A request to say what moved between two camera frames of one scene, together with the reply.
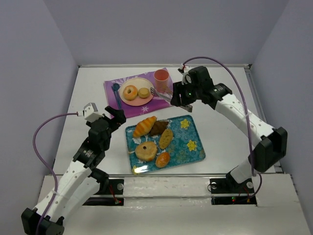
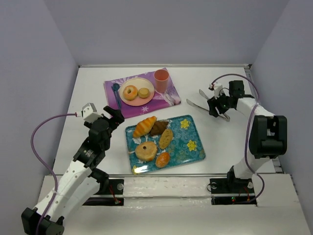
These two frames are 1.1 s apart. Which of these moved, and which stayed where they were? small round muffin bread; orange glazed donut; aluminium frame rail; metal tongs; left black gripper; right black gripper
Moved: right black gripper; metal tongs
Stayed: orange glazed donut; left black gripper; small round muffin bread; aluminium frame rail
